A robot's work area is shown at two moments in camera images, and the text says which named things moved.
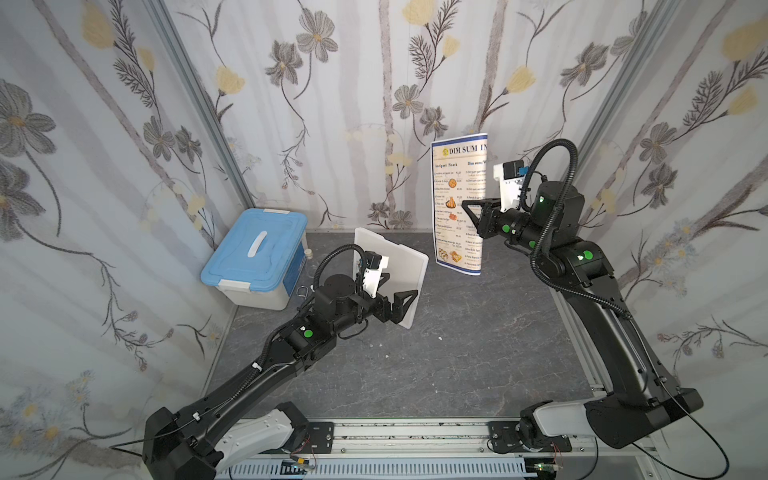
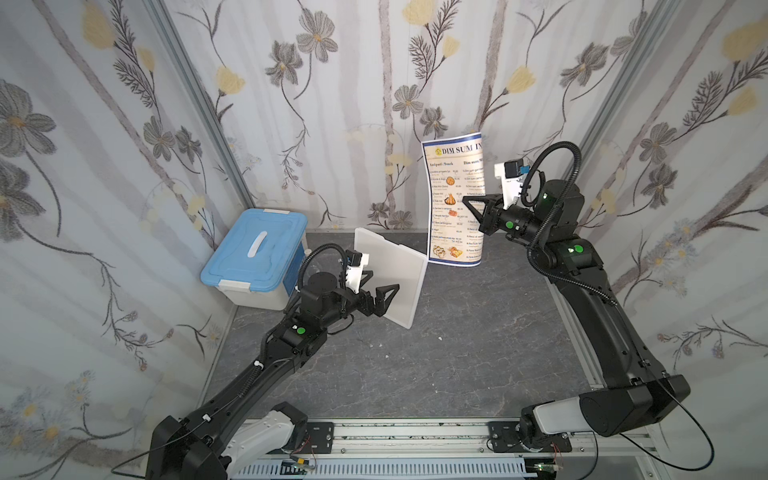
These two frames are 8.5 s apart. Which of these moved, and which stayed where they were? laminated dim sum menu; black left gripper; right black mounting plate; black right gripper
Moved: black left gripper
Stayed: black right gripper; laminated dim sum menu; right black mounting plate
